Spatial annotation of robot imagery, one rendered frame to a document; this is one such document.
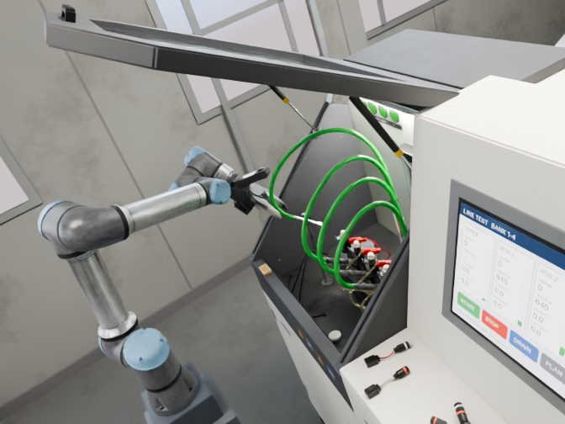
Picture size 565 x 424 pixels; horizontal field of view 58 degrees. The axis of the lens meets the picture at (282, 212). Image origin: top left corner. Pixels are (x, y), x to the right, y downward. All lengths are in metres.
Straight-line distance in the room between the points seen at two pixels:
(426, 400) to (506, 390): 0.19
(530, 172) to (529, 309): 0.26
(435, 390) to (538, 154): 0.62
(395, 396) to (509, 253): 0.47
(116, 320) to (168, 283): 1.85
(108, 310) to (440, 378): 0.91
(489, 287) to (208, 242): 2.48
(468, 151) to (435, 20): 3.05
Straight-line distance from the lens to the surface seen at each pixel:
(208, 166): 1.65
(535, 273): 1.01
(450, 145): 1.09
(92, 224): 1.33
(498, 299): 1.10
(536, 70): 1.41
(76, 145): 2.97
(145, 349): 1.50
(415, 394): 1.31
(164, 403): 1.59
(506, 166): 0.99
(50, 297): 3.26
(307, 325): 1.58
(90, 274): 1.49
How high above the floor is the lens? 2.02
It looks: 30 degrees down
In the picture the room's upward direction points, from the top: 20 degrees counter-clockwise
